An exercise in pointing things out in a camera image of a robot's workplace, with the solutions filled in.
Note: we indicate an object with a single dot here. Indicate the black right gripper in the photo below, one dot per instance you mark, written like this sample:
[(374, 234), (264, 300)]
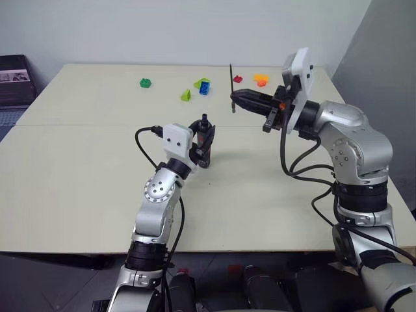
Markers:
[(278, 109)]

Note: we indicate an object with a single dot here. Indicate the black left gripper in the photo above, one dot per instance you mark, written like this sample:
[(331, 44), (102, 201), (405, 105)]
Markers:
[(196, 155)]

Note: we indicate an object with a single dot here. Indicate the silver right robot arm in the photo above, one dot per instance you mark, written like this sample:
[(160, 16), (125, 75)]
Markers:
[(357, 152)]

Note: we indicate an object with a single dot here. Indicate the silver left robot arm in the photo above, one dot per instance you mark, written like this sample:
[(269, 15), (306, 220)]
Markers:
[(156, 208)]

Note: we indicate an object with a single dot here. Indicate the small orange toy brick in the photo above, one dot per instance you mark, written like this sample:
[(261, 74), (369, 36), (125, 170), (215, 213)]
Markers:
[(262, 84)]

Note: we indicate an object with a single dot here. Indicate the flat yellow-orange toy brick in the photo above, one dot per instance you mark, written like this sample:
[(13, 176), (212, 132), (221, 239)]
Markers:
[(261, 77)]

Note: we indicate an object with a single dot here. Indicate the red toy brick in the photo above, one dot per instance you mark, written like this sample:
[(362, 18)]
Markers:
[(239, 79)]

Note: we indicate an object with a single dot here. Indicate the lime green sloped brick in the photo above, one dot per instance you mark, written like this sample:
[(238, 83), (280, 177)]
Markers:
[(200, 82), (186, 95)]

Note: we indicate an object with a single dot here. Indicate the blue toy brick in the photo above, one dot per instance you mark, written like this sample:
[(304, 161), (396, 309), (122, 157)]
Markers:
[(204, 88)]

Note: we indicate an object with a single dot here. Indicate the dark green toy brick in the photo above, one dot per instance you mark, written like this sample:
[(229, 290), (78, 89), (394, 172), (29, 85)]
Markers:
[(145, 83)]

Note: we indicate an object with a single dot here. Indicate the small red cap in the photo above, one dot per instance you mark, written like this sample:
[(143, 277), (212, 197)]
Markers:
[(183, 270)]

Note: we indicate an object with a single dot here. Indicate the dark rounded shape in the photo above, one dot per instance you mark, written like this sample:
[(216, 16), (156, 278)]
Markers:
[(265, 289), (182, 292)]

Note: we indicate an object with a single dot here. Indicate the blue grey ribbed panel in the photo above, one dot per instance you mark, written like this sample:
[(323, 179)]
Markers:
[(9, 117)]

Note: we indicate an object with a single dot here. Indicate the black box with label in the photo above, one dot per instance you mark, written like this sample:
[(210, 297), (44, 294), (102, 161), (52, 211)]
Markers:
[(14, 81)]

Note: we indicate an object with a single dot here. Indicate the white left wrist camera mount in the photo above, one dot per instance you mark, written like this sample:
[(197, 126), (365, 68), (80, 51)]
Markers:
[(176, 139)]

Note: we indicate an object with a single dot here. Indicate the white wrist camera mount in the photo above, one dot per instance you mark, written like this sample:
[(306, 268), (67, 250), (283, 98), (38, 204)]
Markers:
[(302, 78), (176, 139)]

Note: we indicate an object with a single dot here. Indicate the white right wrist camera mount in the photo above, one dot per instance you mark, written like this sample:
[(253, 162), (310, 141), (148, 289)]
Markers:
[(302, 78)]

